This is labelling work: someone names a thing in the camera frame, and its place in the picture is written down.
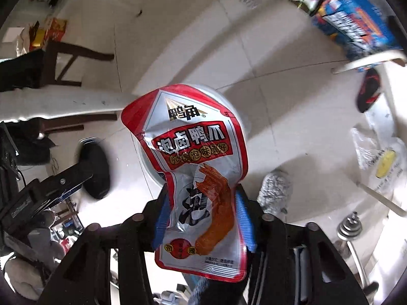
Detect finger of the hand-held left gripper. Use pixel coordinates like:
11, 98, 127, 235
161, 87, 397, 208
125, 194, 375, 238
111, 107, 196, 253
27, 162, 95, 199

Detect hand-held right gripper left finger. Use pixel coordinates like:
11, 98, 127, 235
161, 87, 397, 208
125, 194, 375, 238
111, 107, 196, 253
38, 186, 169, 305

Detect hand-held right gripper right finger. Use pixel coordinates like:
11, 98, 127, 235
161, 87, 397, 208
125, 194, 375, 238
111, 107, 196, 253
235, 186, 371, 305

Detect red silver snack packet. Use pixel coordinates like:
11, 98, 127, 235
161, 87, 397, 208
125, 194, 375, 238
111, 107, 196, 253
121, 84, 250, 283

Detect white round bin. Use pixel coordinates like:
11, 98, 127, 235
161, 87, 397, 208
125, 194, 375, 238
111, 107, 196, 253
132, 83, 251, 197

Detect grey fuzzy slipper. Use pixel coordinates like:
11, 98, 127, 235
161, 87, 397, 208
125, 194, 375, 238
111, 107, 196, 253
257, 170, 293, 215

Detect person's legs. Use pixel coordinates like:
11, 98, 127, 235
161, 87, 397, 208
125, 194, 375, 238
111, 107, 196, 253
186, 275, 247, 305

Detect metal dumbbell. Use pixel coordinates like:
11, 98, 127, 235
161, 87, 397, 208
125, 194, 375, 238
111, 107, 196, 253
336, 212, 371, 288

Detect clear plastic bag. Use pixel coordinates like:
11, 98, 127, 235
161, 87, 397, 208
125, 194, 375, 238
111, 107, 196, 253
351, 127, 407, 194

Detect red black slipper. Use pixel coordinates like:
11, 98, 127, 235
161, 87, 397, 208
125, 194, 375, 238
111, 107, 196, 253
355, 68, 381, 113

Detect blue printed box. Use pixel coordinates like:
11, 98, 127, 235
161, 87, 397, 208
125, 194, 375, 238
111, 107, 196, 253
312, 0, 405, 70

